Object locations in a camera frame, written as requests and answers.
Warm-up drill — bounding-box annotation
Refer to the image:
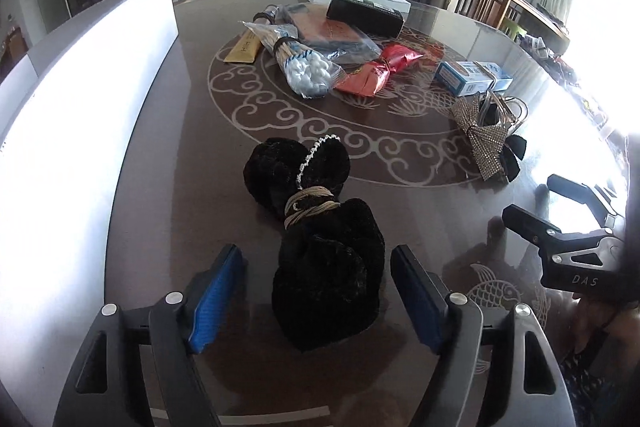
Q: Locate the black fuzzy cloth bundle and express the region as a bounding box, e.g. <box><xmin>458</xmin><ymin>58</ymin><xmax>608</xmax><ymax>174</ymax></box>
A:
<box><xmin>242</xmin><ymin>134</ymin><xmax>387</xmax><ymax>353</ymax></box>

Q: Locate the wooden side desk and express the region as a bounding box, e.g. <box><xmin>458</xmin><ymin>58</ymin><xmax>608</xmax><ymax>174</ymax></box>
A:
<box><xmin>500</xmin><ymin>0</ymin><xmax>572</xmax><ymax>54</ymax></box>

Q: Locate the large white cardboard box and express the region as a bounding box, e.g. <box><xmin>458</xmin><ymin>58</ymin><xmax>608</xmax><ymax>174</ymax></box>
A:
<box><xmin>0</xmin><ymin>0</ymin><xmax>181</xmax><ymax>408</ymax></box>

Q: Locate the person's dark patterned clothing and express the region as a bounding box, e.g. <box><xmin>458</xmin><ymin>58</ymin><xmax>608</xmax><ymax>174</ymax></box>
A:
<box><xmin>559</xmin><ymin>302</ymin><xmax>640</xmax><ymax>427</ymax></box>

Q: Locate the tan packet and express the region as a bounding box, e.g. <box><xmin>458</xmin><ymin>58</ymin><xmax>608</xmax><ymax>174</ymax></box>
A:
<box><xmin>223</xmin><ymin>32</ymin><xmax>266</xmax><ymax>65</ymax></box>

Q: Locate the red packet bundle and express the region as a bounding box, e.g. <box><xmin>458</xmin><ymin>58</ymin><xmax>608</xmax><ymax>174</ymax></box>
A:
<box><xmin>334</xmin><ymin>43</ymin><xmax>424</xmax><ymax>98</ymax></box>

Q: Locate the rhinestone bow hair clip bundle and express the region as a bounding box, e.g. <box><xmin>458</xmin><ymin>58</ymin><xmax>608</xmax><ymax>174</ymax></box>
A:
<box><xmin>450</xmin><ymin>89</ymin><xmax>529</xmax><ymax>184</ymax></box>

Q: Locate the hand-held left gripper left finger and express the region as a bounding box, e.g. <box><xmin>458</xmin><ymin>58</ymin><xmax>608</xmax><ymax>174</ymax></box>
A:
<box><xmin>52</xmin><ymin>243</ymin><xmax>245</xmax><ymax>427</ymax></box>

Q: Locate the black rectangular box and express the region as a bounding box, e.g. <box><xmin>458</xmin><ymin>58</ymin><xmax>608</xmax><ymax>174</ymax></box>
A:
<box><xmin>326</xmin><ymin>0</ymin><xmax>405</xmax><ymax>39</ymax></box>

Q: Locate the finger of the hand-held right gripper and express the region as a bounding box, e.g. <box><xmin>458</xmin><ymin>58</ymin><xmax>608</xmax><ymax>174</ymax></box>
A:
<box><xmin>546</xmin><ymin>174</ymin><xmax>622</xmax><ymax>230</ymax></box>
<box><xmin>502</xmin><ymin>204</ymin><xmax>624</xmax><ymax>260</ymax></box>

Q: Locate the blue and white box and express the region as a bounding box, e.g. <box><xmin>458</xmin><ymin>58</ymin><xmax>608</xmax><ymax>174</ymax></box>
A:
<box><xmin>433</xmin><ymin>59</ymin><xmax>514</xmax><ymax>98</ymax></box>

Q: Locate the cotton swab bag bundle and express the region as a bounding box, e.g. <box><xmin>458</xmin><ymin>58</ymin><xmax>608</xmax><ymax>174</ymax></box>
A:
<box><xmin>242</xmin><ymin>22</ymin><xmax>346</xmax><ymax>100</ymax></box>

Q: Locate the clear zip bag orange item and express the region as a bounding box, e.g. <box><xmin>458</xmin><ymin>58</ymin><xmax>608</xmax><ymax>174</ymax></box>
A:
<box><xmin>277</xmin><ymin>2</ymin><xmax>383</xmax><ymax>64</ymax></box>

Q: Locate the silver cylinder bottle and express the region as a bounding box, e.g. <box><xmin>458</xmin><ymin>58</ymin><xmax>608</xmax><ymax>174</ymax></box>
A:
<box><xmin>252</xmin><ymin>4</ymin><xmax>281</xmax><ymax>26</ymax></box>

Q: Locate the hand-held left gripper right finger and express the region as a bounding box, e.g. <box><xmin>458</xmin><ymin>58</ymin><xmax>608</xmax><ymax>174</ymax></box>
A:
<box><xmin>391</xmin><ymin>244</ymin><xmax>576</xmax><ymax>427</ymax></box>

